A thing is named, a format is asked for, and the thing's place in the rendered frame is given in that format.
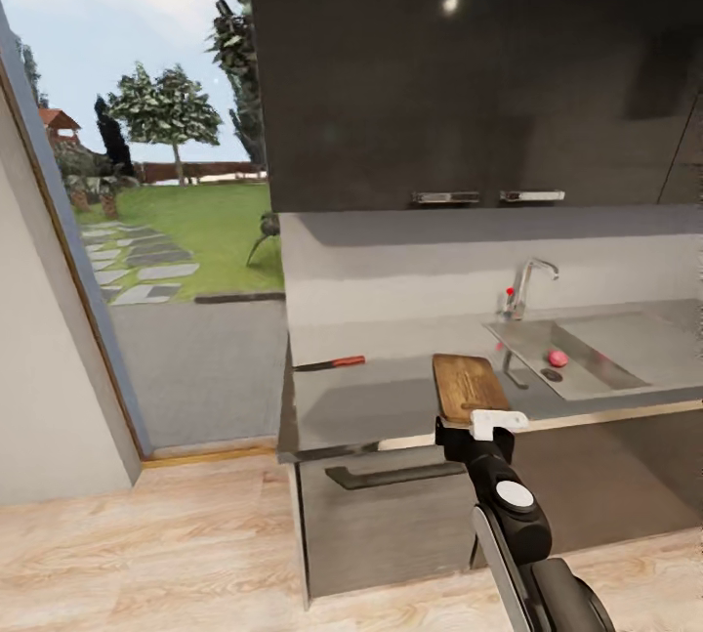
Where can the drop in sink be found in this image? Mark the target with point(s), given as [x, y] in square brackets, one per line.
[607, 355]

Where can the dishwasher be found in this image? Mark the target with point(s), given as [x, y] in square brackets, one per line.
[385, 517]

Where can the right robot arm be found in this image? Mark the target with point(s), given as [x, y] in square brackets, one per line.
[539, 594]

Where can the fixed window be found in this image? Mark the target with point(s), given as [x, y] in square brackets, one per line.
[142, 123]

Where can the vidalia onion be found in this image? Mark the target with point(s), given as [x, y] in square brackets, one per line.
[557, 358]

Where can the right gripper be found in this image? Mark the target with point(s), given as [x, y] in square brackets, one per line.
[460, 445]

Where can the cutting board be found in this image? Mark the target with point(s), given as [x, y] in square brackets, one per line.
[466, 383]

